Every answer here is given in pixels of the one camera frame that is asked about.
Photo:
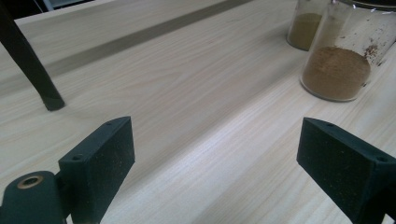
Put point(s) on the glass jar of reddish-brown powder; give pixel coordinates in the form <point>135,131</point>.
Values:
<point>337,74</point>

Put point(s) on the glass jar of pale tan powder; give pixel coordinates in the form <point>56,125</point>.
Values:
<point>303,31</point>

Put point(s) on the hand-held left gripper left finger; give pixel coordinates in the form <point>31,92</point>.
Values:
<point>99,168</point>

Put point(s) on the small black table shelf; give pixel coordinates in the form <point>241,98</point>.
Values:
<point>28,62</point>

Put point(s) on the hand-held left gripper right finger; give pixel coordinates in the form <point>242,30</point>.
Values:
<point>342,168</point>

